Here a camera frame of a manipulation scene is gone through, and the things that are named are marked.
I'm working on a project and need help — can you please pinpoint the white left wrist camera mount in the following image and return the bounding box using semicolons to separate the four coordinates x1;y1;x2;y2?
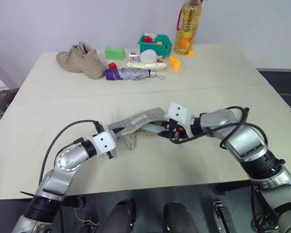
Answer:
87;130;117;155

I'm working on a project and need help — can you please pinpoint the cream long bread toy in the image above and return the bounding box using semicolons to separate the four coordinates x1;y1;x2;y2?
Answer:
126;61;167;71

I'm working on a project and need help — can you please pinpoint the yellow plastic toy stack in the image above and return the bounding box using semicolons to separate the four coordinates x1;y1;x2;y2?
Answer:
168;55;182;72

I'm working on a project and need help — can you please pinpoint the yellow cooking oil bottle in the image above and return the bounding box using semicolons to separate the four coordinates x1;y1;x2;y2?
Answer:
173;0;206;56

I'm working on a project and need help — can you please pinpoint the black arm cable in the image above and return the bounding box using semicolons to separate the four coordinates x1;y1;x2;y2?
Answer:
169;106;250;149
38;119;105;187

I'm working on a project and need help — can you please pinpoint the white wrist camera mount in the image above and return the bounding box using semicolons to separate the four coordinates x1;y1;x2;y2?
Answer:
87;130;117;155
165;101;197;139

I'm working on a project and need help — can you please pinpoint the black metal bracket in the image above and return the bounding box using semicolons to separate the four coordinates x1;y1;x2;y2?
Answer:
212;199;233;233

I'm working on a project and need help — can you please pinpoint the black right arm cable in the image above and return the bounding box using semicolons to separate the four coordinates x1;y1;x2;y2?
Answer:
169;106;250;149

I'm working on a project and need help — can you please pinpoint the grey grid fabric pouch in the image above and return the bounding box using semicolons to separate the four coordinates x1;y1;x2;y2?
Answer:
108;106;169;150

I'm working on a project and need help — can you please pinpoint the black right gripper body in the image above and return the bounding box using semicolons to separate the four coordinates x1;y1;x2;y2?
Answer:
168;119;192;144

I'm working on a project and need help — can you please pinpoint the green foam block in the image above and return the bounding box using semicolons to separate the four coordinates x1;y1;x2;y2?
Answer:
104;46;126;60

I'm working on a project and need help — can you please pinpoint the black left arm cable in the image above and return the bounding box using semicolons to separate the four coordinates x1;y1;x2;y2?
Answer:
38;119;105;187

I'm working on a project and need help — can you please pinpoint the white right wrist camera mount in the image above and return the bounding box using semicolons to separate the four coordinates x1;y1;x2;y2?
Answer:
165;101;197;139

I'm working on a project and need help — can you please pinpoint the white crumpled plastic bag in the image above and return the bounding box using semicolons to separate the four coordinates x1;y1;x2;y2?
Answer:
139;49;158;63

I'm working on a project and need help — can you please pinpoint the tan suede shoe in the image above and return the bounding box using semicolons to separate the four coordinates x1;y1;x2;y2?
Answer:
56;41;106;80

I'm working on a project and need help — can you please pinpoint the teal plastic storage bin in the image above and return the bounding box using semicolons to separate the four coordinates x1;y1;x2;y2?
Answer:
137;33;173;55

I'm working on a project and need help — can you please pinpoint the light blue highlighter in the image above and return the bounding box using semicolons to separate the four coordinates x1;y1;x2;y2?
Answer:
142;123;164;134

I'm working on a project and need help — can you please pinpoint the grey metal rack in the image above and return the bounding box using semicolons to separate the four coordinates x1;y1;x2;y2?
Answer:
0;63;19;127

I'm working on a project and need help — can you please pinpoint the purple grey folded umbrella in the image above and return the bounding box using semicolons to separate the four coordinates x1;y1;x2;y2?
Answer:
104;67;165;81

